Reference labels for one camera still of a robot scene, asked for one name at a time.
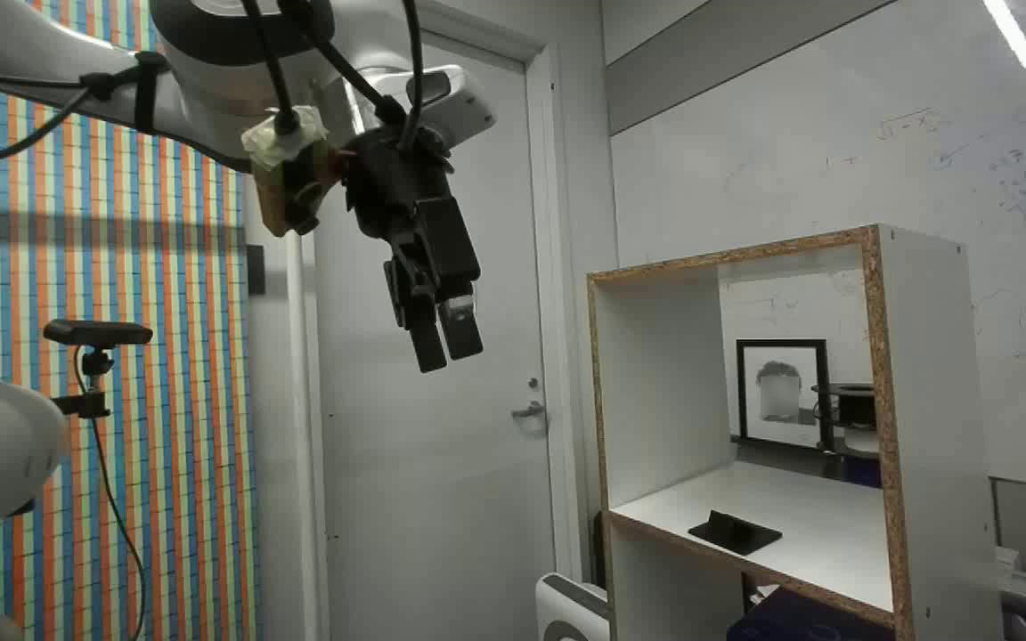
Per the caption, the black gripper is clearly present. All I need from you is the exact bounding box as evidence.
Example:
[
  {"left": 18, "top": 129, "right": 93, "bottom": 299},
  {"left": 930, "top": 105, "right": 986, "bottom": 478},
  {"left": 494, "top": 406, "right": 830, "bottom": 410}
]
[{"left": 338, "top": 120, "right": 489, "bottom": 378}]

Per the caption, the black object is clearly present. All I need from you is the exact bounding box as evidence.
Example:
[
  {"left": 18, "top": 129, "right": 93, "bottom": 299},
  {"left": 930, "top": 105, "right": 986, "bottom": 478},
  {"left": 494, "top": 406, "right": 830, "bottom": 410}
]
[{"left": 684, "top": 504, "right": 788, "bottom": 559}]

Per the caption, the white wooden shelf unit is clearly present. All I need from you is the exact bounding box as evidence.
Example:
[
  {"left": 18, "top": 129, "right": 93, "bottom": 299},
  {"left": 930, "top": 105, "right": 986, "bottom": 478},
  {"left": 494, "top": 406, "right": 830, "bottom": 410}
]
[{"left": 583, "top": 222, "right": 1008, "bottom": 641}]

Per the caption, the grey room door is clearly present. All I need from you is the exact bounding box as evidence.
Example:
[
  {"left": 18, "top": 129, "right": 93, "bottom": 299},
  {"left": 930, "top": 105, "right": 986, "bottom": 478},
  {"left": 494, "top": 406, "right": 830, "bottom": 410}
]
[{"left": 303, "top": 32, "right": 571, "bottom": 641}]

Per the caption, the white air purifier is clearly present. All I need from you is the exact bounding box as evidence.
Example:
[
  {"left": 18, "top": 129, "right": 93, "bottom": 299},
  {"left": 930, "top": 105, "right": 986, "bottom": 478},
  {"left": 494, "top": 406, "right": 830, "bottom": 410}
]
[{"left": 530, "top": 570, "right": 617, "bottom": 641}]

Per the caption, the colourful striped backdrop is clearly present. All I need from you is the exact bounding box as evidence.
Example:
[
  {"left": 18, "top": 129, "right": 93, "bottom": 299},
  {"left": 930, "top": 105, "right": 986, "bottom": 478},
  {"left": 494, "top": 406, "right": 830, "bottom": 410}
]
[{"left": 0, "top": 0, "right": 262, "bottom": 641}]

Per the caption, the black framed portrait picture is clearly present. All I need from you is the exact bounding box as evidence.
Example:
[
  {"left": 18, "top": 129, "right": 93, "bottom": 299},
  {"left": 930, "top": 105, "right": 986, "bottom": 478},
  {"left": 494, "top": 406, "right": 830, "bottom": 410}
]
[{"left": 735, "top": 336, "right": 834, "bottom": 453}]

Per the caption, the large white whiteboard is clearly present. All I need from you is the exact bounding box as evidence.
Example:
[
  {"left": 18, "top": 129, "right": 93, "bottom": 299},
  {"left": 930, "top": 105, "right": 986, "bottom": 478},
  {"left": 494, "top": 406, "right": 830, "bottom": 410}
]
[{"left": 603, "top": 0, "right": 1026, "bottom": 498}]

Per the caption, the dark blue box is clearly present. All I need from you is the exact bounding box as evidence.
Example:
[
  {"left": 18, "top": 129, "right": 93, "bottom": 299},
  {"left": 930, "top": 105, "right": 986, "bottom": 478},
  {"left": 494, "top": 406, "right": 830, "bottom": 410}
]
[{"left": 723, "top": 585, "right": 898, "bottom": 641}]

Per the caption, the metal door handle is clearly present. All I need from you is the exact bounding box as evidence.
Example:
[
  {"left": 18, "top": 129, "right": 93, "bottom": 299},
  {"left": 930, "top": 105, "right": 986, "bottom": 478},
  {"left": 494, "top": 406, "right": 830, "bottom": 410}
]
[{"left": 507, "top": 372, "right": 551, "bottom": 437}]

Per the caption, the dark wall switch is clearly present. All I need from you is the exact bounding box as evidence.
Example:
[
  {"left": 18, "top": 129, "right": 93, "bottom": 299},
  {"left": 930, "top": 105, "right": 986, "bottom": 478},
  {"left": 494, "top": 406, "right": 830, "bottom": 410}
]
[{"left": 242, "top": 243, "right": 269, "bottom": 299}]

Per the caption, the yellowish wrist camera mount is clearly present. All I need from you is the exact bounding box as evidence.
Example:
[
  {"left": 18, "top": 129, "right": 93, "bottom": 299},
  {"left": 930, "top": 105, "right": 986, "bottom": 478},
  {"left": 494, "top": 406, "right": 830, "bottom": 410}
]
[{"left": 239, "top": 103, "right": 343, "bottom": 238}]

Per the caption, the black camera on stand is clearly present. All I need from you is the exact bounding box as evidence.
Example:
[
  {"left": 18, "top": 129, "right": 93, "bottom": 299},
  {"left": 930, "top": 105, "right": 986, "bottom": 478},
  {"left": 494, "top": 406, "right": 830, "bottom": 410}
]
[{"left": 40, "top": 313, "right": 158, "bottom": 422}]

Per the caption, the thin black camera cable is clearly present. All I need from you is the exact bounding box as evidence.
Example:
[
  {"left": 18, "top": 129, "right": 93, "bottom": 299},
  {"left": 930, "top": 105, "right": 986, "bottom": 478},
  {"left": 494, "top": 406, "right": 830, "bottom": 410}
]
[{"left": 85, "top": 412, "right": 158, "bottom": 641}]

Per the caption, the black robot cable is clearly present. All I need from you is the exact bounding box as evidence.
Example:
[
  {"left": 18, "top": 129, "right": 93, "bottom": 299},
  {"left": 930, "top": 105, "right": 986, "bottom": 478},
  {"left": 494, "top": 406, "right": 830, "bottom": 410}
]
[{"left": 0, "top": 0, "right": 431, "bottom": 171}]

